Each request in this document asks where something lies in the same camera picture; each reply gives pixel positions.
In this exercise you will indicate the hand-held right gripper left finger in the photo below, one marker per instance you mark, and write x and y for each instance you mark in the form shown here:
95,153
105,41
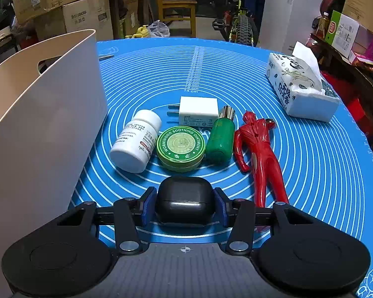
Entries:
146,206

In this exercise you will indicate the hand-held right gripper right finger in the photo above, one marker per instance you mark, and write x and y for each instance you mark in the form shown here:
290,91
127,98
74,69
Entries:
221,206

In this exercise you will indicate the black earbuds case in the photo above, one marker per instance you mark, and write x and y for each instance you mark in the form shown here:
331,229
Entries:
185,201

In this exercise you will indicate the white plastic storage bin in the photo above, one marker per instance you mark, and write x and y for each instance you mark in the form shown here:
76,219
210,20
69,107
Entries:
39,136

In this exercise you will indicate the white pill bottle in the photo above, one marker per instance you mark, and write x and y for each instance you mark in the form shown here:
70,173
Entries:
136,141

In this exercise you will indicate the green round ointment tin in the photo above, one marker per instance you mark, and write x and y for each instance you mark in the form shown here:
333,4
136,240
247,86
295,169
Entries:
181,149

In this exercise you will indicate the red hero figure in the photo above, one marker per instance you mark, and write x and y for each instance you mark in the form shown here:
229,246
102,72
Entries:
258,149

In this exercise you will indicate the small green bottle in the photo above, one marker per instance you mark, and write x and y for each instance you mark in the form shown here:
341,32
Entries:
220,138

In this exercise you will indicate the blue silicone mat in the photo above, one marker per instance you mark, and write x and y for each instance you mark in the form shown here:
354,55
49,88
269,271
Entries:
298,167

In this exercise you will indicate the white charger plug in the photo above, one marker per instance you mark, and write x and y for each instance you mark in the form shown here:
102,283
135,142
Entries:
196,111

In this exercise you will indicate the tissue pack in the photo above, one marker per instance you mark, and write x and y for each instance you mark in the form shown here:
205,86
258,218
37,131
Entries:
301,87

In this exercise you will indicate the yellow toy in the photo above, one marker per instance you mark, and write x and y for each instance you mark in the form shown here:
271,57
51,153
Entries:
140,32

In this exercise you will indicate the clear plastic bag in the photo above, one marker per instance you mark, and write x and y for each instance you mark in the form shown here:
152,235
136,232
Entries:
158,29

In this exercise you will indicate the bicycle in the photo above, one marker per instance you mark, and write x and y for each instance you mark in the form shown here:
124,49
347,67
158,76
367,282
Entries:
241,18

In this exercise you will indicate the cardboard box with white label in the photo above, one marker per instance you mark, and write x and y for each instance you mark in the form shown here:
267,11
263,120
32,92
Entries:
77,17

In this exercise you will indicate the wooden chair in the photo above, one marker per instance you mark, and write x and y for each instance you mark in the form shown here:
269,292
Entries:
175,3

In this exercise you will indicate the white freezer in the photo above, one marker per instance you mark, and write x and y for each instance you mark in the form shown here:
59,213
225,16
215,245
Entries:
290,12

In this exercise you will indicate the drink bottle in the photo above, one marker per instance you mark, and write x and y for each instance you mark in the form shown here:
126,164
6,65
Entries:
322,24

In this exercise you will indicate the green and white carton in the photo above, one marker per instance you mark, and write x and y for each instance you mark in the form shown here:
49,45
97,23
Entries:
342,31

